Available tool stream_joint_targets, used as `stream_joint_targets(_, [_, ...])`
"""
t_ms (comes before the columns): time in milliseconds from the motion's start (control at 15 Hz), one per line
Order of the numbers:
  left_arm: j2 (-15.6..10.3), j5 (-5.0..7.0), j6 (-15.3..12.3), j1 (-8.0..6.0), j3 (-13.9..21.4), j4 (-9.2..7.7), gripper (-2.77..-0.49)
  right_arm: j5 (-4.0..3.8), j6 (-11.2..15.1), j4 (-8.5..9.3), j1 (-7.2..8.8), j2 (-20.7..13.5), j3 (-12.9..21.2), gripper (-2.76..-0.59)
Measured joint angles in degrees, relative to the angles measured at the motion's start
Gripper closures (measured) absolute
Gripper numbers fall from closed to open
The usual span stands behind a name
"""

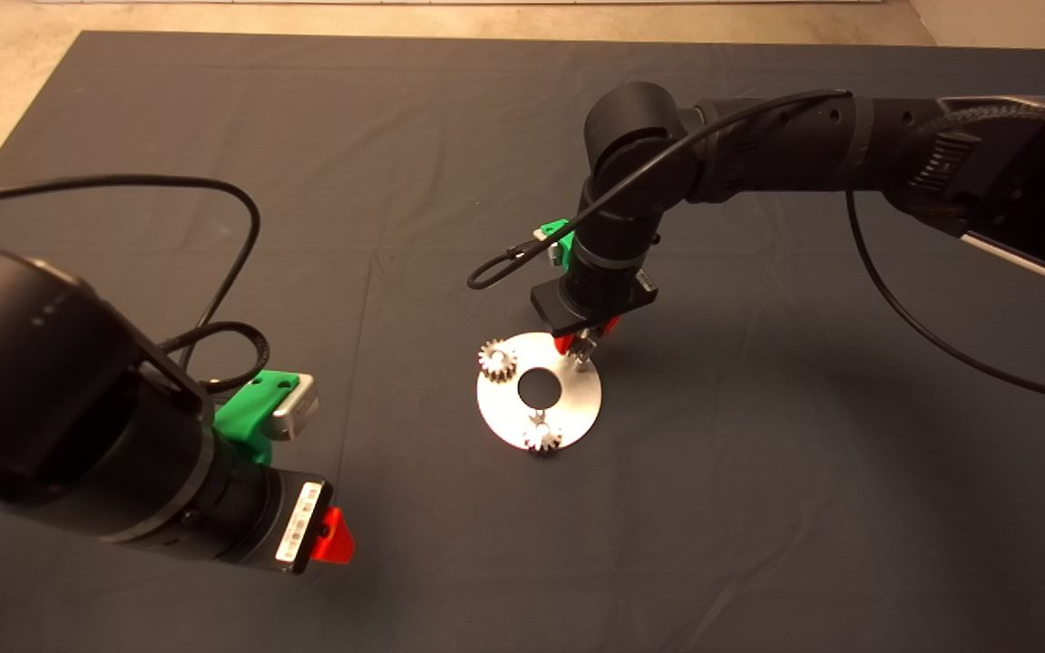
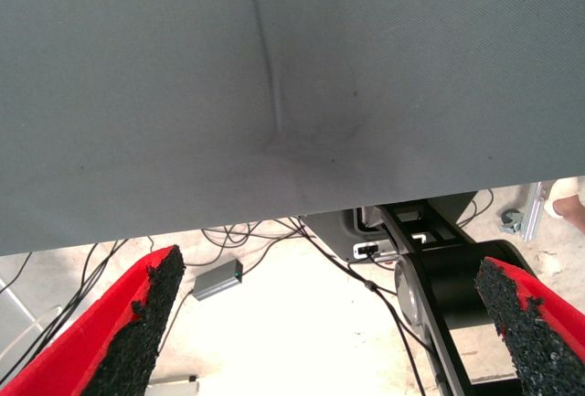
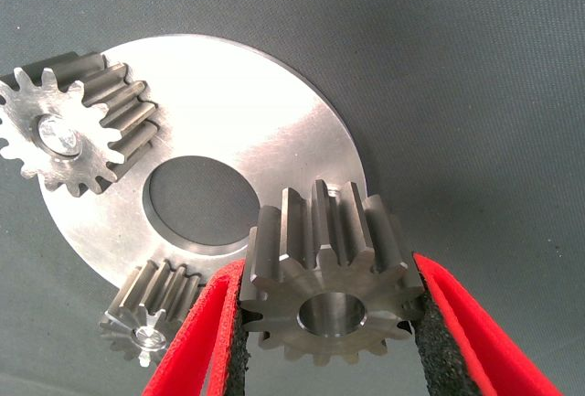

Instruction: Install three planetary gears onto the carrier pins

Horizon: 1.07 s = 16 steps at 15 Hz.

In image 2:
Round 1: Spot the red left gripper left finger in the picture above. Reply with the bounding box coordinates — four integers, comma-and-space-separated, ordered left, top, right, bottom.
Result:
0, 244, 186, 396

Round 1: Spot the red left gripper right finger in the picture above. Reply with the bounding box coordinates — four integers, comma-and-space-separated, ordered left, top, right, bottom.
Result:
473, 256, 585, 396

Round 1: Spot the dark grey robot base housing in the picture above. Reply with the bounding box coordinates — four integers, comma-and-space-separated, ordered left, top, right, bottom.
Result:
299, 189, 479, 263

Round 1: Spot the black silver robot torso link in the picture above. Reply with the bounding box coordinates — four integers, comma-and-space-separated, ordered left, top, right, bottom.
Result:
377, 200, 543, 396

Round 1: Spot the light grey floor box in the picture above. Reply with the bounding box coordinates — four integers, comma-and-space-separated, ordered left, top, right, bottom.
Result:
146, 374, 201, 396

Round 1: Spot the grey caster wheel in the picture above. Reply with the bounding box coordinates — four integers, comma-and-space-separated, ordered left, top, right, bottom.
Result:
499, 209, 526, 233

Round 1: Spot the small grey adapter box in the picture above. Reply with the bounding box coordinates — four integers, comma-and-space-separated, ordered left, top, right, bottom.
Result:
191, 259, 245, 303

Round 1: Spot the dark grey table cloth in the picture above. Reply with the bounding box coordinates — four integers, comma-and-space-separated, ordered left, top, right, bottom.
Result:
0, 0, 585, 258

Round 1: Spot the thin white cable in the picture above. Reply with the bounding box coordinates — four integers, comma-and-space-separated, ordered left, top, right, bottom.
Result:
0, 306, 64, 359

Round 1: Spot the thin black floor cable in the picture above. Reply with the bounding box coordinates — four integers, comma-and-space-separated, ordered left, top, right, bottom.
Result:
296, 217, 429, 396
0, 252, 34, 295
154, 289, 197, 360

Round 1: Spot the aluminium frame post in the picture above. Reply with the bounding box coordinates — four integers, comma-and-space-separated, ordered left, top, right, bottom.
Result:
519, 180, 555, 243

